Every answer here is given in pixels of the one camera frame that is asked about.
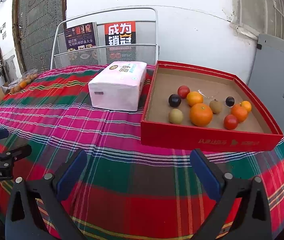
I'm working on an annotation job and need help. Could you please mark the white metal mesh rack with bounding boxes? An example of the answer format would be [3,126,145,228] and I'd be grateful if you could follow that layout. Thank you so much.
[50,7,160,70]

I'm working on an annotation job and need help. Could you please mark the red cardboard box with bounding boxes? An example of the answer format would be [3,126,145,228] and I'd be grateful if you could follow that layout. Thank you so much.
[141,60,284,152]

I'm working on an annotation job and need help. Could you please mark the large orange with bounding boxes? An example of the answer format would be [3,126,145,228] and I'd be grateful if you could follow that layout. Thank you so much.
[190,103,213,127]

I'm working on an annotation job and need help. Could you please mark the brown kiwi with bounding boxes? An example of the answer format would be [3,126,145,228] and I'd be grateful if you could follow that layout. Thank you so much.
[209,99,223,114]

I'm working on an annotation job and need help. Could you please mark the small green yellow fruit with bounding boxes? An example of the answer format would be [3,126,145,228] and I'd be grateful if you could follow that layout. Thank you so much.
[168,108,184,125]

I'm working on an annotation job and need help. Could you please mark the red and black book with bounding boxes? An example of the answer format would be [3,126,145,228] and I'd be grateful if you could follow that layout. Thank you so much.
[104,21,137,64]

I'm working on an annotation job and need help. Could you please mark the plaid tablecloth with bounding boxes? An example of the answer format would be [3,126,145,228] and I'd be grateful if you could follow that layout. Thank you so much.
[0,64,284,240]

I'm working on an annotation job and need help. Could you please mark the red tomato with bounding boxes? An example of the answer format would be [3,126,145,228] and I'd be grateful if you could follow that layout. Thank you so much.
[224,114,239,130]
[177,85,190,99]

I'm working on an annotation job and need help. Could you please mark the studded grey door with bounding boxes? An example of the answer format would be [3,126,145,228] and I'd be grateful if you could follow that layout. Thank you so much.
[13,0,67,73]

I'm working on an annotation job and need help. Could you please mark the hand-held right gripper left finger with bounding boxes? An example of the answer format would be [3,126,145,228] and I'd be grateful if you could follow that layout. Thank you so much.
[5,149,88,240]

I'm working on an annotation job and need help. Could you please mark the dark cookbook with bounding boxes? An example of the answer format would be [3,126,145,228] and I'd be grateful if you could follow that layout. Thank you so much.
[63,22,100,67]

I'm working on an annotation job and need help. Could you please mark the barred window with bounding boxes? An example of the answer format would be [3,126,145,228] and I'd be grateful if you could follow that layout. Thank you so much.
[230,0,284,42]

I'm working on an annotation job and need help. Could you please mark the pink tissue pack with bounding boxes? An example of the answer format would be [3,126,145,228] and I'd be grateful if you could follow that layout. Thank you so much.
[88,61,147,112]

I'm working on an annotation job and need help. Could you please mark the small orange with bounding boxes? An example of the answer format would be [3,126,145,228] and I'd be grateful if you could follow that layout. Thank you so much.
[231,104,248,123]
[186,91,204,107]
[241,100,252,113]

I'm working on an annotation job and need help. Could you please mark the plastic tray of small fruits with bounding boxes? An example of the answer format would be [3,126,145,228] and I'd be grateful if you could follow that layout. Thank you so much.
[8,69,38,94]

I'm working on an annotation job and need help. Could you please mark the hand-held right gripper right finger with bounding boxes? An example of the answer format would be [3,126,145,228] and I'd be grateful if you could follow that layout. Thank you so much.
[190,149,273,240]

